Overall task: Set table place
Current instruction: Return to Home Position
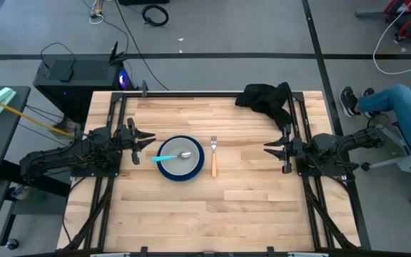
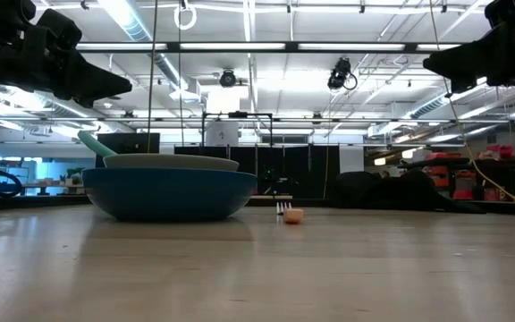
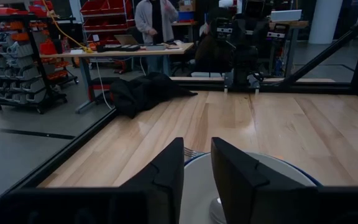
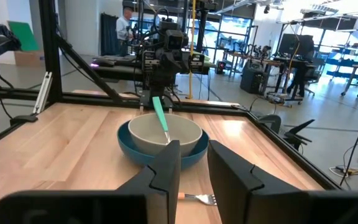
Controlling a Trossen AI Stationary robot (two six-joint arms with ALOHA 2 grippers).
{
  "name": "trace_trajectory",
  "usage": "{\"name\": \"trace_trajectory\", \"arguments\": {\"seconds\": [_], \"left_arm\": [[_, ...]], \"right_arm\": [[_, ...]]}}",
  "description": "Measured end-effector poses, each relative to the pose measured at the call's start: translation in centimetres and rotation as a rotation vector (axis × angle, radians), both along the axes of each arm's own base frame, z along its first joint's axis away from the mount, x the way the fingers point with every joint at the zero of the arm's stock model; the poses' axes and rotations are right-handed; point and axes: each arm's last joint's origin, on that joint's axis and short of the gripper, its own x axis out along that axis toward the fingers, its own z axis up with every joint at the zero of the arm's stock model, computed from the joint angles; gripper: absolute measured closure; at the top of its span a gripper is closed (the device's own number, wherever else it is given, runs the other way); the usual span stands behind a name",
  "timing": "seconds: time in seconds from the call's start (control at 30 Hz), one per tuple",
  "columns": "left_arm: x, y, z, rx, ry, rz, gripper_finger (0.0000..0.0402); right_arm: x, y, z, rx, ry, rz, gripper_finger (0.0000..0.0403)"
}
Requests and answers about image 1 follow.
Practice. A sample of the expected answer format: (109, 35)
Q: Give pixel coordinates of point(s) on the mint green stapler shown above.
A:
(0, 100)

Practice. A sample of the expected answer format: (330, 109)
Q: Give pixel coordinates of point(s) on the black computer tower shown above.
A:
(84, 82)

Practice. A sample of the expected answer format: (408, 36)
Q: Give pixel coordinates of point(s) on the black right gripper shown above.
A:
(294, 150)

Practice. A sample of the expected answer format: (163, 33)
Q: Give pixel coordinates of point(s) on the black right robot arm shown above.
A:
(334, 142)

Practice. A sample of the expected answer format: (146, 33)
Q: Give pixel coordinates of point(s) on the dark blue plate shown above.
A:
(160, 167)

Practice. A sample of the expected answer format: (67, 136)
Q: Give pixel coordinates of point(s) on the grey bowl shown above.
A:
(180, 167)

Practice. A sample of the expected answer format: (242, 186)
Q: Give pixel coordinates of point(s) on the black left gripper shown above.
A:
(127, 139)

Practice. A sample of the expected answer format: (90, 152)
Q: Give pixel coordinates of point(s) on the black desk caster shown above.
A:
(12, 244)

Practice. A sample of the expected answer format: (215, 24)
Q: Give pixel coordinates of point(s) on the black antenna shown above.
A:
(114, 53)

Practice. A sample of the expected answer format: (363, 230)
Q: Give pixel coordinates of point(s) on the black metal table frame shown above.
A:
(209, 94)

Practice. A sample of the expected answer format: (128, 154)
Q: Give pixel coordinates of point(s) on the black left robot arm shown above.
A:
(66, 157)

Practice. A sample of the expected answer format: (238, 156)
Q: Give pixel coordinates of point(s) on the small black box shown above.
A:
(66, 75)

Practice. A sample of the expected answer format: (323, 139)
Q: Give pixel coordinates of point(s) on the black cloth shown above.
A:
(266, 100)

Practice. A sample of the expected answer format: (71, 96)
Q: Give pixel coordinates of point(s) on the person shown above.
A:
(401, 103)

